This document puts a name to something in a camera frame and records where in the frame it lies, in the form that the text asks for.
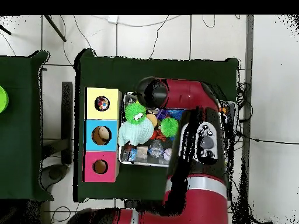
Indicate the mint green muslin cloth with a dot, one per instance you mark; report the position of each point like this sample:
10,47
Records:
135,134

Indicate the green furry monster toy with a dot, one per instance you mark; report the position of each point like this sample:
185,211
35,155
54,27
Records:
135,112

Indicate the colourful patterned knotted toy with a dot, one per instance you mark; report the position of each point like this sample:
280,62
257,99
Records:
102,103

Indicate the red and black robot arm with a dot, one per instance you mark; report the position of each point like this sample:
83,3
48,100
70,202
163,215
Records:
187,93

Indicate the clear mesh bin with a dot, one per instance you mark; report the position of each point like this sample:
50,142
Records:
140,161

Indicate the wooden box with three holes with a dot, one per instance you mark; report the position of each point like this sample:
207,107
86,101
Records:
112,140

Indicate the green spiky rubber ball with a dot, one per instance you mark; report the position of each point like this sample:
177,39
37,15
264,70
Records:
169,126

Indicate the blue furry monster toy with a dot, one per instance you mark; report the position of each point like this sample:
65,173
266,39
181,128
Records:
175,113

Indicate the dark green table cloth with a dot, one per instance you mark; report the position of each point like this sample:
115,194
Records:
18,140
117,70

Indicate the black upright panel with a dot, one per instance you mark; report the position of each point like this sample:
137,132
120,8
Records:
67,121

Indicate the grey round base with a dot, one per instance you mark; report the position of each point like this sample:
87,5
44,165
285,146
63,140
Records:
53,176

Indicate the grey vertical beam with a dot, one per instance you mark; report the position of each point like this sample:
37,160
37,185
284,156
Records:
250,46

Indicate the thin black rod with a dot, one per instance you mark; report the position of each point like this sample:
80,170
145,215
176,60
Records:
53,28

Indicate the bright green cup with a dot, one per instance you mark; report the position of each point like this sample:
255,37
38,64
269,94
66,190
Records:
2,99

